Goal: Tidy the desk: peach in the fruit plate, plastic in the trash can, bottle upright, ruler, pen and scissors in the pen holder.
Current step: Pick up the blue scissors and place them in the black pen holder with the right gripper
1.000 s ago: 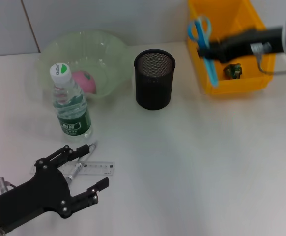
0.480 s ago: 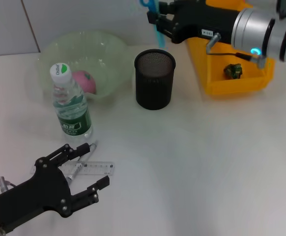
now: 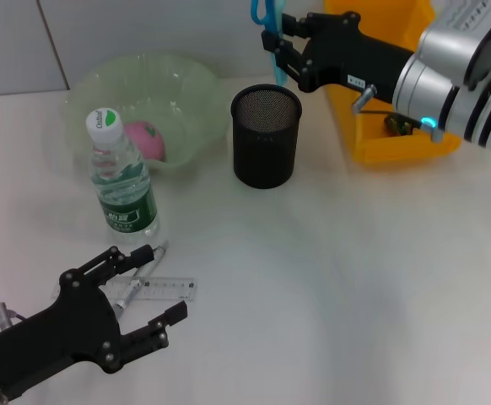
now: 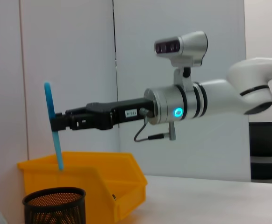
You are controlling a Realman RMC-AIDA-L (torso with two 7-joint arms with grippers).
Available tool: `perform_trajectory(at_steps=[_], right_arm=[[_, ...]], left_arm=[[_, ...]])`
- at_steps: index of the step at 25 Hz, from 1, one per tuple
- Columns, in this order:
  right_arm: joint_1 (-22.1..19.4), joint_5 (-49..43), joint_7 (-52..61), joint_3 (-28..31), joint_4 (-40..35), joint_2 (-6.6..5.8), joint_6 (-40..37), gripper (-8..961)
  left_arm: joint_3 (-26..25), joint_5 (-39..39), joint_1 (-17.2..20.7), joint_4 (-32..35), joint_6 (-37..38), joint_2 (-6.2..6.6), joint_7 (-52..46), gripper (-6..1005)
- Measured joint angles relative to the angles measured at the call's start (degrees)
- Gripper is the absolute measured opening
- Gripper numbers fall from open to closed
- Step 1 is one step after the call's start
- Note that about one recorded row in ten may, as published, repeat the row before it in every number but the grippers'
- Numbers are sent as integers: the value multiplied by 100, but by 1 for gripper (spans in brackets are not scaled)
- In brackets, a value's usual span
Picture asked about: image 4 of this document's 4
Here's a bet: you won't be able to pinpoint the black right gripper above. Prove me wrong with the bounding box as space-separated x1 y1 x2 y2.
51 97 155 132

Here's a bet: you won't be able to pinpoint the blue scissors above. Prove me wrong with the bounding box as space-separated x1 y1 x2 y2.
43 82 64 171

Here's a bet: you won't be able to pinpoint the black mesh pen holder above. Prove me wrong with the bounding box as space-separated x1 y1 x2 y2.
22 186 87 224

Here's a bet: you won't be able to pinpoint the yellow plastic bin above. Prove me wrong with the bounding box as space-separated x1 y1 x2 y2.
17 151 148 224

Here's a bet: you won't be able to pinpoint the black office chair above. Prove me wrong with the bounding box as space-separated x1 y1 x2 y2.
249 121 272 185

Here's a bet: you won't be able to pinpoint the grey right gripper cable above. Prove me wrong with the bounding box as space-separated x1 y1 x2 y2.
133 107 177 143

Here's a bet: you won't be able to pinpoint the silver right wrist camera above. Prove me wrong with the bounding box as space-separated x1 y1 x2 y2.
154 30 208 69

